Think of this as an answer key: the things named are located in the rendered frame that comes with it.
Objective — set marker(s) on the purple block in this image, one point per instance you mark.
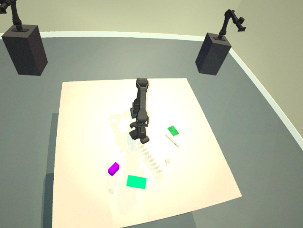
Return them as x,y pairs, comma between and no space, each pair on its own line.
113,169

